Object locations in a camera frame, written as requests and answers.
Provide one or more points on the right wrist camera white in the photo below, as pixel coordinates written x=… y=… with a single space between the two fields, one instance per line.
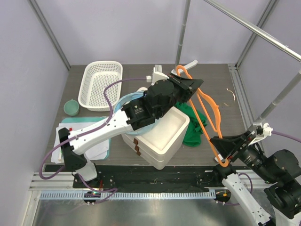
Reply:
x=259 y=131

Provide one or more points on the white stacked storage box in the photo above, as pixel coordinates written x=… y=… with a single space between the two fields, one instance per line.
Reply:
x=159 y=142

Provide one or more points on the green plastic cup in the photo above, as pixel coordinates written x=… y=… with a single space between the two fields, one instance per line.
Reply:
x=71 y=107

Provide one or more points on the orange clothes hanger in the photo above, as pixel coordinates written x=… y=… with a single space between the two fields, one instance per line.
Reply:
x=216 y=127

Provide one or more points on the light blue headphones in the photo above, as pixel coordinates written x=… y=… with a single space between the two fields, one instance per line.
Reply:
x=126 y=99

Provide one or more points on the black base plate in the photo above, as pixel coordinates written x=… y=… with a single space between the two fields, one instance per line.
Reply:
x=147 y=179

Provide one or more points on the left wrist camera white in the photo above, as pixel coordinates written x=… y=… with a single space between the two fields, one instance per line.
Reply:
x=157 y=75

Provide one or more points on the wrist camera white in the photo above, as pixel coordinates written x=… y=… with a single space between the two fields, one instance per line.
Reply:
x=157 y=75
x=259 y=131

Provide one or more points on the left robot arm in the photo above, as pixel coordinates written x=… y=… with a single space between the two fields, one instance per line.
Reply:
x=138 y=113

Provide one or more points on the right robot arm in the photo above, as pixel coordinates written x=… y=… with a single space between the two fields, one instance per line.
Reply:
x=279 y=171

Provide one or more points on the green t shirt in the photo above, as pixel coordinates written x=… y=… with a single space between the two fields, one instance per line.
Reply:
x=194 y=131

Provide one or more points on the white slotted cable duct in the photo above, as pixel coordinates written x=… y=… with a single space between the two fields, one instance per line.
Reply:
x=89 y=195

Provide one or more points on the teal bordered mat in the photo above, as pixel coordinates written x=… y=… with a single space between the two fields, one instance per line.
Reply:
x=84 y=119

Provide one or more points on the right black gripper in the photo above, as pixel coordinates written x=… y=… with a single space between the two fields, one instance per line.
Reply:
x=231 y=143

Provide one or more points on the white perforated plastic basket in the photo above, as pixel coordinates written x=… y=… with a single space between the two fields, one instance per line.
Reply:
x=97 y=76

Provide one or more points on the metal clothes rack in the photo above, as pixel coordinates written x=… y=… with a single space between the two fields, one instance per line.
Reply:
x=215 y=40

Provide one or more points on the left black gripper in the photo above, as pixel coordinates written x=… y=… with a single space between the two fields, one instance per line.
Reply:
x=186 y=86

